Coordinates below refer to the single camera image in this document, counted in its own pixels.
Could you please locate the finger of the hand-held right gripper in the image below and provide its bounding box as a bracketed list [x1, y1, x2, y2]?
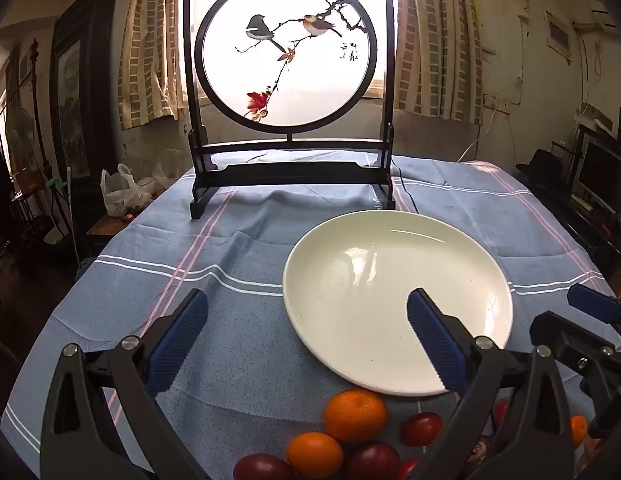
[567, 282, 621, 326]
[529, 310, 621, 439]

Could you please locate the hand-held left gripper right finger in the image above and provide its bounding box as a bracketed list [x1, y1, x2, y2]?
[407, 287, 577, 480]

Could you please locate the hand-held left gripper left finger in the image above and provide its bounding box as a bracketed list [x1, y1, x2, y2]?
[40, 287, 211, 480]

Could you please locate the white round plate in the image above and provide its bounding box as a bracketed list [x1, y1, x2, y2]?
[282, 210, 514, 397]

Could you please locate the large orange mandarin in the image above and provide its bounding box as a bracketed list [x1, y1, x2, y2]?
[324, 388, 389, 443]

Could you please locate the large dark red plum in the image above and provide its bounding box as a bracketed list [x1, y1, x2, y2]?
[345, 441, 402, 480]

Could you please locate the orange kumquat at right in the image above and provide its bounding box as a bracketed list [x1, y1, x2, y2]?
[571, 414, 589, 450]

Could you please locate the blue striped tablecloth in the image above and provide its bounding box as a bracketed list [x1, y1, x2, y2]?
[0, 155, 621, 480]

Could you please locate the computer monitor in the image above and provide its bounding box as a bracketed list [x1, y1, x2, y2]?
[575, 137, 621, 211]

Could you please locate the wooden side table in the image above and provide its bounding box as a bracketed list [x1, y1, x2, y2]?
[85, 210, 136, 256]

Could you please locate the black hat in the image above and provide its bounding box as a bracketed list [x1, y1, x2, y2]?
[515, 149, 566, 186]

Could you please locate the white plastic bag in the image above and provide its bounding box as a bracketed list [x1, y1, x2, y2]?
[100, 162, 141, 218]

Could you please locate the clear plastic bag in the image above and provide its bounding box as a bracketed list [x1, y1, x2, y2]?
[153, 152, 191, 191]

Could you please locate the bird painting table screen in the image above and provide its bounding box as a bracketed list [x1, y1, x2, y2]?
[184, 0, 397, 222]

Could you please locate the dark framed painting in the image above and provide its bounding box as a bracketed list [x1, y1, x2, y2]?
[49, 0, 118, 181]

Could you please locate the checked curtain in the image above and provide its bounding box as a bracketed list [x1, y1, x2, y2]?
[118, 0, 191, 131]
[395, 0, 484, 123]

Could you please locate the black cable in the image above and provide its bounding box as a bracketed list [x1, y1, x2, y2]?
[391, 170, 421, 216]

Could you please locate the white cable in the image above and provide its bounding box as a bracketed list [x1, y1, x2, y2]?
[455, 105, 499, 163]

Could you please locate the wall socket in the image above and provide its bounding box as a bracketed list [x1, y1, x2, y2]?
[483, 92, 521, 111]

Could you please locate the wall vent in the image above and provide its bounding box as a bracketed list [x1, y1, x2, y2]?
[545, 10, 574, 63]

